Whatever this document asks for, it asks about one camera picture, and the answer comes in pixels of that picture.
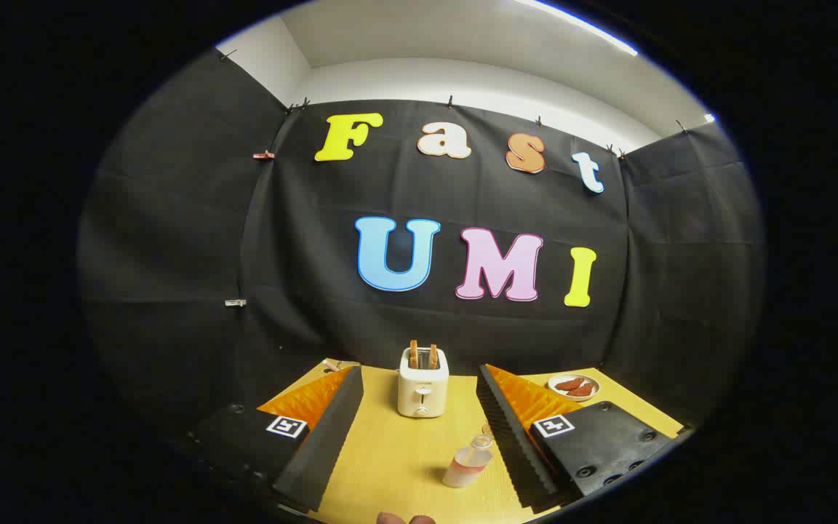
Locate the small white plate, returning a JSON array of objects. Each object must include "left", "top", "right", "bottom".
[{"left": 547, "top": 373, "right": 600, "bottom": 402}]

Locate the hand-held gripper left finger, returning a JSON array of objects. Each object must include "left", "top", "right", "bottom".
[{"left": 190, "top": 365, "right": 365, "bottom": 514}]

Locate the black backdrop cloth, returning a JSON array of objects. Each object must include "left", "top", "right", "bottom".
[{"left": 77, "top": 47, "right": 765, "bottom": 437}]

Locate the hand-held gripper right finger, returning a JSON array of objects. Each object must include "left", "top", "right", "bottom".
[{"left": 476, "top": 364, "right": 685, "bottom": 510}]

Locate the wooden table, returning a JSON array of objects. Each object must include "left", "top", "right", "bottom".
[{"left": 258, "top": 360, "right": 684, "bottom": 524}]

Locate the white toaster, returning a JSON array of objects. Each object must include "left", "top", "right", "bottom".
[{"left": 397, "top": 348, "right": 450, "bottom": 418}]

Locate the clear juice bottle red label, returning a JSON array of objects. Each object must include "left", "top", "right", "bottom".
[{"left": 442, "top": 434, "right": 494, "bottom": 488}]

